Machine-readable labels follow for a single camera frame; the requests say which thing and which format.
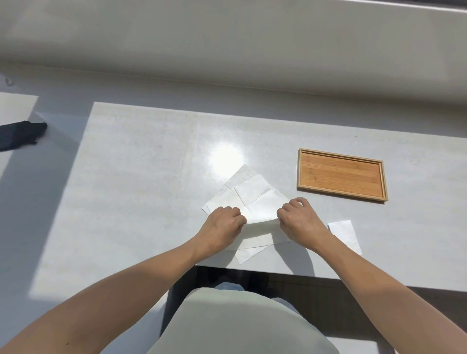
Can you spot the rectangular bamboo tray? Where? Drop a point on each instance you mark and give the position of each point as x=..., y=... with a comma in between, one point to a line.
x=341, y=175

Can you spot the large white paper napkin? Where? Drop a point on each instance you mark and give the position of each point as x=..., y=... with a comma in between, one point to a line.
x=264, y=209

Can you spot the small folded white napkin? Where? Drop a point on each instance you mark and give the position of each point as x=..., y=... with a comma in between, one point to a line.
x=251, y=189

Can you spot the black cloth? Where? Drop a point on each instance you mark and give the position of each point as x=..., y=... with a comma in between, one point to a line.
x=20, y=135

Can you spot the person's right fingers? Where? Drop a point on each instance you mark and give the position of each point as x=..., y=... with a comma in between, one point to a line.
x=292, y=209

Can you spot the person's right forearm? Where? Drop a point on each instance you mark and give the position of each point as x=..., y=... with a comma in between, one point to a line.
x=386, y=291

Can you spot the person's light green shirt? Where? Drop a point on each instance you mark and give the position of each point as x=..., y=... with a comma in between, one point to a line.
x=237, y=324

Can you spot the person's right hand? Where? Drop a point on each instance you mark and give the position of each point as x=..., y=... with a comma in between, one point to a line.
x=302, y=226

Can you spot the person's left hand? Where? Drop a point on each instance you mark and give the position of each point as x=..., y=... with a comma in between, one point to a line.
x=219, y=233

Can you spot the folded white paper napkin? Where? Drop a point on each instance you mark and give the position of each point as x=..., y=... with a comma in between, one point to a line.
x=344, y=235

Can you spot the person's left forearm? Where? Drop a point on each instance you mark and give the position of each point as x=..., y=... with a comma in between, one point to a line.
x=109, y=295

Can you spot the person's left fingers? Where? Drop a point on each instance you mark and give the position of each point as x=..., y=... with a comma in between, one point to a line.
x=233, y=216

